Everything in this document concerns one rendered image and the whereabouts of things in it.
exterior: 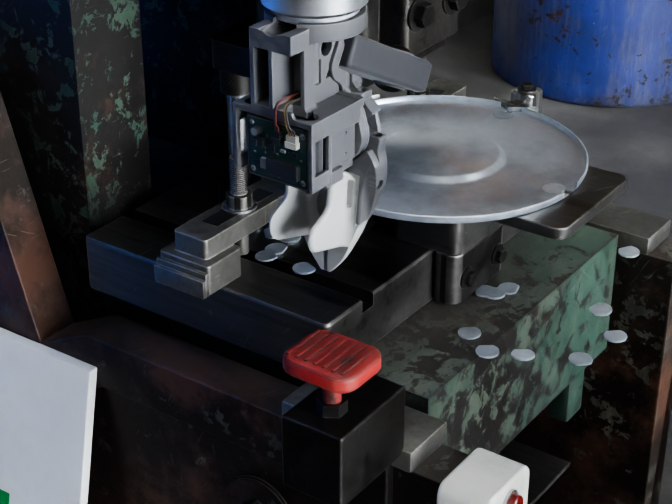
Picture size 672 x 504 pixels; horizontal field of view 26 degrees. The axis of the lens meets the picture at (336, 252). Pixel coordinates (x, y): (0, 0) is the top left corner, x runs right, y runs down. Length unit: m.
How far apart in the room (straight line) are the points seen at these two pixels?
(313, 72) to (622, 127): 2.56
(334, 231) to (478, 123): 0.48
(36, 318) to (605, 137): 2.16
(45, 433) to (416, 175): 0.47
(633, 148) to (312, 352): 2.32
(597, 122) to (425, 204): 2.22
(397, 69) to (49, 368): 0.59
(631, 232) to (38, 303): 0.64
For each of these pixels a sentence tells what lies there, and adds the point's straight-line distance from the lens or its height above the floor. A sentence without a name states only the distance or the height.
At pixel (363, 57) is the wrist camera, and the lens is 1.04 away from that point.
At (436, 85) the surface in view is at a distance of 1.69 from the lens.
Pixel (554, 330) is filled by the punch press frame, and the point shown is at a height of 0.59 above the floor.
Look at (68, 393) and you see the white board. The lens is 1.51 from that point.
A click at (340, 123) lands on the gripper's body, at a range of 1.01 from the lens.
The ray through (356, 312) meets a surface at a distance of 1.34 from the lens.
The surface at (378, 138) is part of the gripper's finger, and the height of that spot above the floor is 0.96.
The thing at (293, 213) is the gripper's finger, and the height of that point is 0.89.
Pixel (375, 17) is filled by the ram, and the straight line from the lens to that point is 1.37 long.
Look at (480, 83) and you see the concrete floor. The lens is 3.75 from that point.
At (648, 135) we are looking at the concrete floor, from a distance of 3.51.
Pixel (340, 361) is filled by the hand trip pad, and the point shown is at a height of 0.76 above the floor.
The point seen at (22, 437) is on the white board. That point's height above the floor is 0.49.
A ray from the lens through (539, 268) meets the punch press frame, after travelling 1.53.
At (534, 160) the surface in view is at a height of 0.78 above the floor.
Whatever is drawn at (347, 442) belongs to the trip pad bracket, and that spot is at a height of 0.70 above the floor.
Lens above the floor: 1.38
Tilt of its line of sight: 28 degrees down
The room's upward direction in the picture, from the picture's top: straight up
